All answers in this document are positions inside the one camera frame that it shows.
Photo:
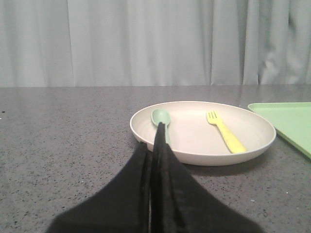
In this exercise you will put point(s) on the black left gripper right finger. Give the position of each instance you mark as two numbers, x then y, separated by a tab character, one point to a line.
181	205

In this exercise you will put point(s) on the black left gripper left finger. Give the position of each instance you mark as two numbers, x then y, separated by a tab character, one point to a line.
122	206

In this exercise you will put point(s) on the beige round plate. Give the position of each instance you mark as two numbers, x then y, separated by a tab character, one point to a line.
196	142

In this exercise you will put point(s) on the yellow plastic fork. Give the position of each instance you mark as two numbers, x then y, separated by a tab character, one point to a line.
231	141

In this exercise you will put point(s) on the teal green plastic spoon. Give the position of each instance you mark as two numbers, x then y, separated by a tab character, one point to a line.
162	116

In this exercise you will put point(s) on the light green rectangular tray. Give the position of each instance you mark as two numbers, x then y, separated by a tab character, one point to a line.
292	121

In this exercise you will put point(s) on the white pleated curtain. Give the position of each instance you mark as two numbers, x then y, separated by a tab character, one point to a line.
45	43

